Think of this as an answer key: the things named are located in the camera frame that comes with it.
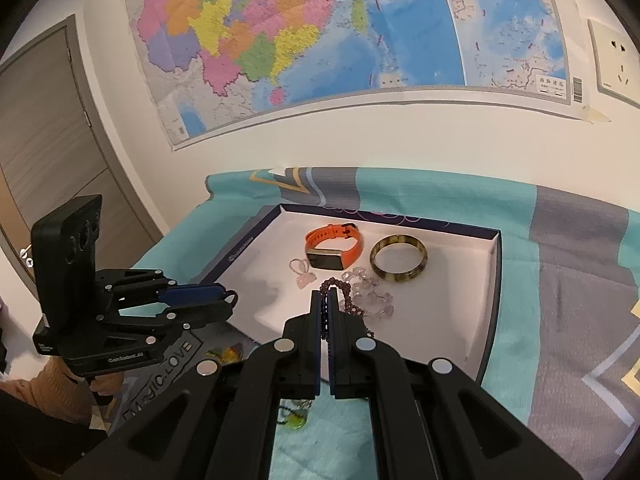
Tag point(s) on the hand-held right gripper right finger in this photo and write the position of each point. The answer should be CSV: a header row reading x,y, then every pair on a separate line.
x,y
336,360

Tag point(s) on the amber mottled bangle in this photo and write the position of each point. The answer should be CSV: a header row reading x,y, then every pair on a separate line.
x,y
424,260

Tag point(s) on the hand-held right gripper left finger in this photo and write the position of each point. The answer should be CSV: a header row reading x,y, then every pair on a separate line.
x,y
320,350

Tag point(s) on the dark blue shallow box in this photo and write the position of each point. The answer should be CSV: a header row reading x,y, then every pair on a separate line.
x,y
425,320

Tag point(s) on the pink charm with loop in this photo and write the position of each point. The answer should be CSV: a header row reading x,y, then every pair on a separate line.
x,y
305,279

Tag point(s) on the tape strip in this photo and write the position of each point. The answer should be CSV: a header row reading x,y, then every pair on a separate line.
x,y
595,116

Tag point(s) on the grey brown door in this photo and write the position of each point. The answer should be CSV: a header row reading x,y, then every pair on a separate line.
x,y
50,135

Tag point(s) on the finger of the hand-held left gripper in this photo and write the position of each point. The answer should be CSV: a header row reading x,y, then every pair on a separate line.
x,y
195,294
200,316

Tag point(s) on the white wall socket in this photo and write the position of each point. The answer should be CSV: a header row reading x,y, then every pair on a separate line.
x,y
612,57

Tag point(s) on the colourful wall map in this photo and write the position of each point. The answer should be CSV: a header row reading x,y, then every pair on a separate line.
x,y
350,35

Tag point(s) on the orange smart watch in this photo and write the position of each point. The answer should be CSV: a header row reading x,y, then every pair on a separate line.
x,y
325,258

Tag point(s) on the teal grey printed blanket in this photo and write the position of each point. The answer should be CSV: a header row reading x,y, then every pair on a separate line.
x,y
575,310

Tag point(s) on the person's left hand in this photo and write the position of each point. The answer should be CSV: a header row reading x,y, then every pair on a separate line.
x,y
106,386

